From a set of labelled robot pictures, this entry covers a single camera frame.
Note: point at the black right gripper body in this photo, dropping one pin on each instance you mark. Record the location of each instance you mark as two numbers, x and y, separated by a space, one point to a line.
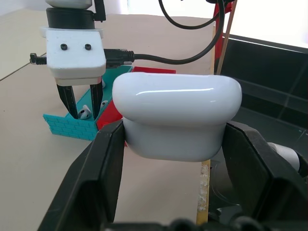
38 59

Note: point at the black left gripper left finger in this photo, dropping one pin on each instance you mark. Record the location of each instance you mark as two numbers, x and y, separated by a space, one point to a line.
91 180

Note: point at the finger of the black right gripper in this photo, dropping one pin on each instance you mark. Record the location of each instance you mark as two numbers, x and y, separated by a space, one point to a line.
68 101
97 98

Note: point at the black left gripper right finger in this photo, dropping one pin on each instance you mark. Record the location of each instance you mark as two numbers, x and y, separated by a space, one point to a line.
260 180

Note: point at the white earbud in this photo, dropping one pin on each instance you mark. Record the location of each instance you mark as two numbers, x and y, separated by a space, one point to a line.
84 113
104 103

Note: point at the white earbud case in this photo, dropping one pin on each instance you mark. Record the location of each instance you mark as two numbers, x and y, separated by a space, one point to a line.
175 108

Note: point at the red plastic tray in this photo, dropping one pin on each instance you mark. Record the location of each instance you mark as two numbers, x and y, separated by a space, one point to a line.
108 115

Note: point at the blue plastic tray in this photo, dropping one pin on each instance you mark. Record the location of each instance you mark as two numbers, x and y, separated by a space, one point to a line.
72 128

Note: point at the white cylinder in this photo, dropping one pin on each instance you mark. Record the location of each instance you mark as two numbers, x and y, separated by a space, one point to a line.
286 154

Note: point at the black plastic crate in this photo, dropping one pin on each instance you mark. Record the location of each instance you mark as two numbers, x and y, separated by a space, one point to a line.
264 72

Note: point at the red metal stand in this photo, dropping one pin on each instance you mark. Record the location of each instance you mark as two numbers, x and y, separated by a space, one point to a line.
217 48

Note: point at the leaning wooden beam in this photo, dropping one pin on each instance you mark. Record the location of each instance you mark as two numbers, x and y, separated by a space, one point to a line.
226 36

